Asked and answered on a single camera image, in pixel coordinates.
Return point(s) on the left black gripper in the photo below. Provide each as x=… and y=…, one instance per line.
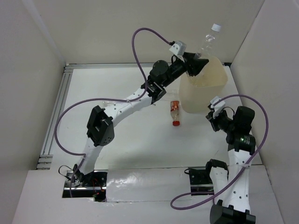
x=195, y=64

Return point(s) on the clear bottle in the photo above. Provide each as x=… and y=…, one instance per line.
x=171, y=95
x=108, y=103
x=205, y=52

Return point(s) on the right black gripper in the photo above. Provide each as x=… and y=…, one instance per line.
x=213, y=119

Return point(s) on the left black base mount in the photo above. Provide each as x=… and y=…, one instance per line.
x=94, y=189

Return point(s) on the aluminium frame rail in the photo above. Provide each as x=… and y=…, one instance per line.
x=146, y=139

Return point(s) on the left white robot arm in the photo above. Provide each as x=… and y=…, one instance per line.
x=102, y=121

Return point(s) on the red cap labelled bottle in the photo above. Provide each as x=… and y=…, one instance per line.
x=175, y=112

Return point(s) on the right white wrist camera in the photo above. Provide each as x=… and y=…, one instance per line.
x=217, y=104

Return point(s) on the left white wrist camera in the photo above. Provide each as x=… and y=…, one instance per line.
x=178, y=48

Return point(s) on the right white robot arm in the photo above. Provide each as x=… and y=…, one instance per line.
x=231, y=181

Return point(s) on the beige plastic bin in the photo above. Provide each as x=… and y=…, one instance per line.
x=195, y=93

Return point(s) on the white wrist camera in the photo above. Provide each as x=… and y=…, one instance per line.
x=217, y=104
x=178, y=48

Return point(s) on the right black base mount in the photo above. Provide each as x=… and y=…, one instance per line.
x=200, y=182

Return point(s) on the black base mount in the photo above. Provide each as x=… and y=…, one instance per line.
x=94, y=189
x=200, y=182

